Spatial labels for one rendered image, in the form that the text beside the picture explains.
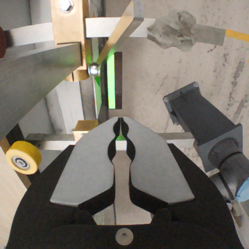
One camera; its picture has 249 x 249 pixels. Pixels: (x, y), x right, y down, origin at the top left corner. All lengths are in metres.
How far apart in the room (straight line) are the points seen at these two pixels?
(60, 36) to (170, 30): 0.17
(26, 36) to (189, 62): 1.12
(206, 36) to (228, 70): 1.17
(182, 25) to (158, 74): 0.93
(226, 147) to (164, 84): 0.68
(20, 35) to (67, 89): 0.30
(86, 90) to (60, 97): 0.15
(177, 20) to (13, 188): 0.56
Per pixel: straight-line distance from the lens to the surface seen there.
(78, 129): 0.34
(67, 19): 0.26
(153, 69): 1.17
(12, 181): 0.49
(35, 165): 0.37
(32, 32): 0.29
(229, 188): 0.75
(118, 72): 0.42
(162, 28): 0.25
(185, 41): 0.26
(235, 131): 0.87
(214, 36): 0.30
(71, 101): 0.57
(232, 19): 1.42
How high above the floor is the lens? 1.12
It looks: 58 degrees down
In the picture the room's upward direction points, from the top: 176 degrees clockwise
